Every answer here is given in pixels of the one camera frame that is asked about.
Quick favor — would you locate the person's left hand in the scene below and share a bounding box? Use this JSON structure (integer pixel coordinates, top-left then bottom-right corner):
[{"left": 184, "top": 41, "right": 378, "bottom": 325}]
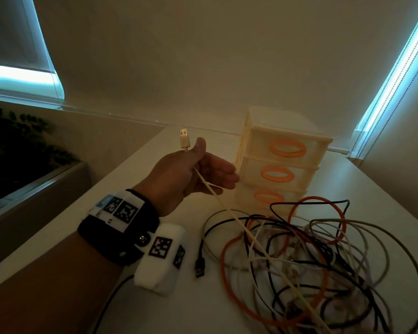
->
[{"left": 132, "top": 137, "right": 241, "bottom": 218}]

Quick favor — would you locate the cream white USB cable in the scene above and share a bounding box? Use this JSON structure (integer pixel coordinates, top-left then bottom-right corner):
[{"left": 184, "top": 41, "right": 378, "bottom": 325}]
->
[{"left": 178, "top": 127, "right": 333, "bottom": 334}]

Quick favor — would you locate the cream three-drawer organiser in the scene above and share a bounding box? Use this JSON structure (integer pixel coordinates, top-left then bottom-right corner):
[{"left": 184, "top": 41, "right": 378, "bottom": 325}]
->
[{"left": 235, "top": 107, "right": 334, "bottom": 214}]

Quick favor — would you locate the pile of cables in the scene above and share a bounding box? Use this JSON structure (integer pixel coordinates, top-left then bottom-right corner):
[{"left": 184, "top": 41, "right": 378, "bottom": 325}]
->
[{"left": 202, "top": 196, "right": 418, "bottom": 334}]

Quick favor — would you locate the person's left forearm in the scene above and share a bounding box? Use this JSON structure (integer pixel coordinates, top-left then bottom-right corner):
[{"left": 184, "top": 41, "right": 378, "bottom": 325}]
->
[{"left": 0, "top": 232, "right": 126, "bottom": 334}]

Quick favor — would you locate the bright window corner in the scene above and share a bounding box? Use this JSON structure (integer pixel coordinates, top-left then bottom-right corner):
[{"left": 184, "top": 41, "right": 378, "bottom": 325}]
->
[{"left": 0, "top": 0, "right": 65, "bottom": 110}]

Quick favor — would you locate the bright narrow window strip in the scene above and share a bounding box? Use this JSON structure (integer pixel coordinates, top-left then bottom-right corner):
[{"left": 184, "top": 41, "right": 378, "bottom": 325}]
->
[{"left": 348, "top": 0, "right": 418, "bottom": 161}]

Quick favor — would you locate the beaded blind pull chain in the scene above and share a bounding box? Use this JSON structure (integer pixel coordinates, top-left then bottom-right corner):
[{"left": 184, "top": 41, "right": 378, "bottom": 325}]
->
[{"left": 348, "top": 31, "right": 418, "bottom": 161}]

